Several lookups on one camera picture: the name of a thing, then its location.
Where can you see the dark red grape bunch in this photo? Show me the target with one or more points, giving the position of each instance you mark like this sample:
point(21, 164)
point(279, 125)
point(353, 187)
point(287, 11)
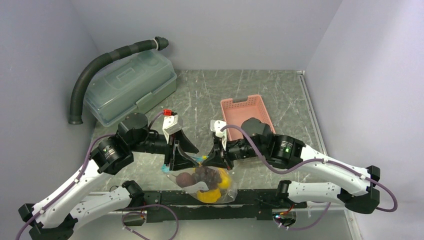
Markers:
point(208, 175)

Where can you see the yellow mango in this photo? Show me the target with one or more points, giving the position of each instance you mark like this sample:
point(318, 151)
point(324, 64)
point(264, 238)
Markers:
point(209, 197)

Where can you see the pink plastic basket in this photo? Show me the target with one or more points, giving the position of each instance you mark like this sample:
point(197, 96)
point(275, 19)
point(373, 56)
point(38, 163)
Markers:
point(236, 111)

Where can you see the clear zip top bag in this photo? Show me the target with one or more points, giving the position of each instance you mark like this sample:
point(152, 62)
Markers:
point(228, 195)

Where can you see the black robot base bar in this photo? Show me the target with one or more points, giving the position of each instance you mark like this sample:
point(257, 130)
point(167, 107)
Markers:
point(259, 204)

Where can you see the translucent green storage box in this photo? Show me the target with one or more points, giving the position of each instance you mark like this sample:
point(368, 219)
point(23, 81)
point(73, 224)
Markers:
point(134, 84)

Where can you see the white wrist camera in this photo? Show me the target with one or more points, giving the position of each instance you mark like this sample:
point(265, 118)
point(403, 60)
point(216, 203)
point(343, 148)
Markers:
point(217, 127)
point(172, 123)

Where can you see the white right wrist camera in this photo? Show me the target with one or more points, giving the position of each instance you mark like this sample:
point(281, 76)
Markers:
point(217, 127)

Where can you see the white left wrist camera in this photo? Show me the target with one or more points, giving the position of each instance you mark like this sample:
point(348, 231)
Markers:
point(172, 123)

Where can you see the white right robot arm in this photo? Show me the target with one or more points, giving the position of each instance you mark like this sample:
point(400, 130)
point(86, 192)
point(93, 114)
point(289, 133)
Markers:
point(344, 184)

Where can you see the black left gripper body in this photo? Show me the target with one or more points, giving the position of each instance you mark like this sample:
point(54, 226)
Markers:
point(156, 143)

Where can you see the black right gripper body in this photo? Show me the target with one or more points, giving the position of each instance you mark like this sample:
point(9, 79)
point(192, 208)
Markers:
point(238, 149)

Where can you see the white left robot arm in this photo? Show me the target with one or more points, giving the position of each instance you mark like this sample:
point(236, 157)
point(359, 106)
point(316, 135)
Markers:
point(57, 216)

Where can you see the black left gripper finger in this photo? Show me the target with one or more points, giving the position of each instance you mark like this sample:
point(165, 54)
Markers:
point(185, 143)
point(180, 160)

